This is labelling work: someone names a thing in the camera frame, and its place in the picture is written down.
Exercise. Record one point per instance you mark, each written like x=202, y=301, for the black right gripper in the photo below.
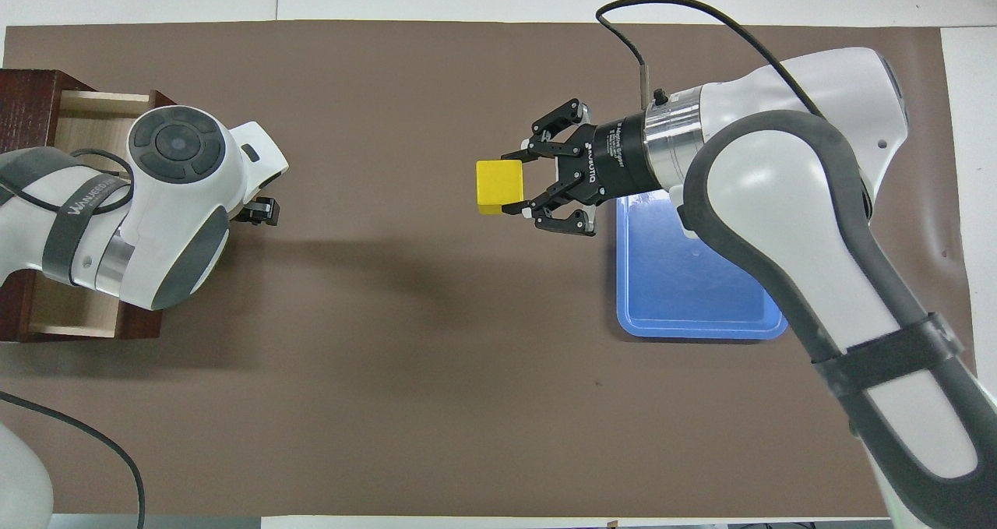
x=615, y=159

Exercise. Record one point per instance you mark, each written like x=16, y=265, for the yellow cube block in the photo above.
x=498, y=186

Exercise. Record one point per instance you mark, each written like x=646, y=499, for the wooden drawer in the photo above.
x=78, y=124

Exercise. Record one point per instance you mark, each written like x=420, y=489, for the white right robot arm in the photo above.
x=779, y=202

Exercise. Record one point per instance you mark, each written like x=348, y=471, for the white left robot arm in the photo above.
x=179, y=225

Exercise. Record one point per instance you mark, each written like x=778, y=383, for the blue plastic tray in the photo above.
x=685, y=280

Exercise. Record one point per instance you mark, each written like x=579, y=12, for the brown table mat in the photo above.
x=428, y=396

